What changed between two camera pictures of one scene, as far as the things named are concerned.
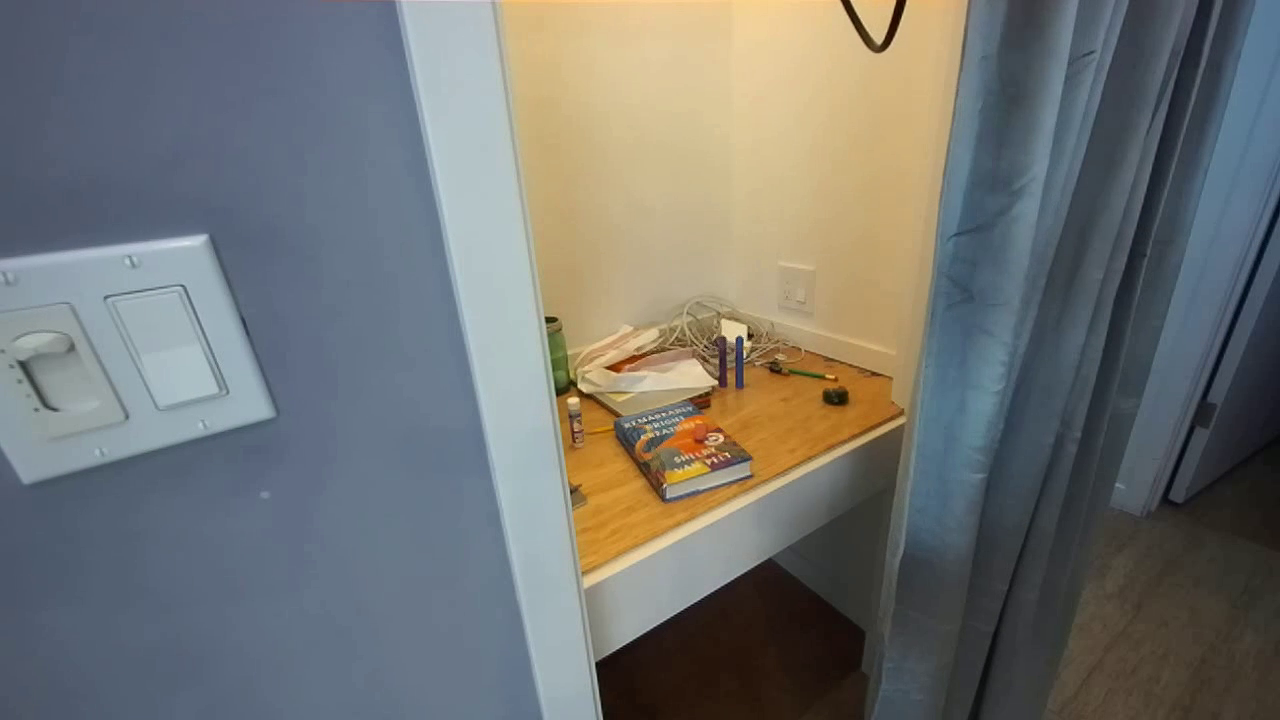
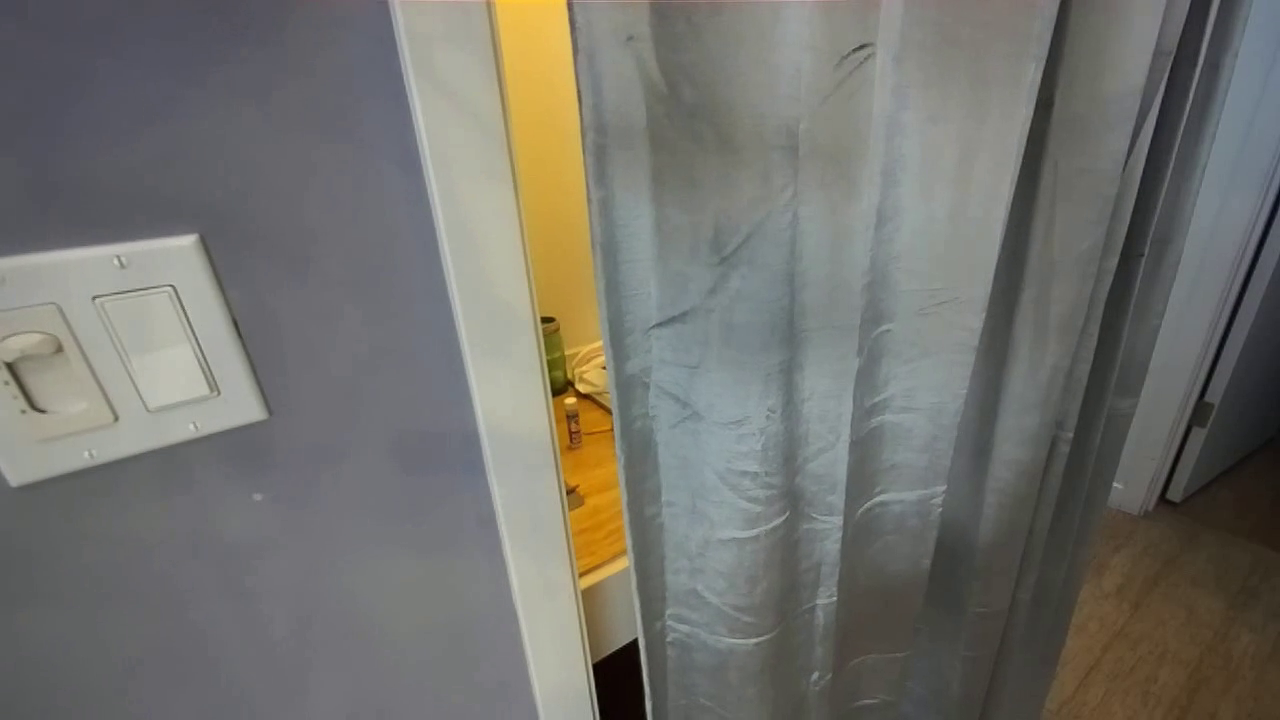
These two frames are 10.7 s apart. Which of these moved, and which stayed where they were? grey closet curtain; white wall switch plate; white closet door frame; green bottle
Moved: grey closet curtain
Stayed: green bottle; white closet door frame; white wall switch plate
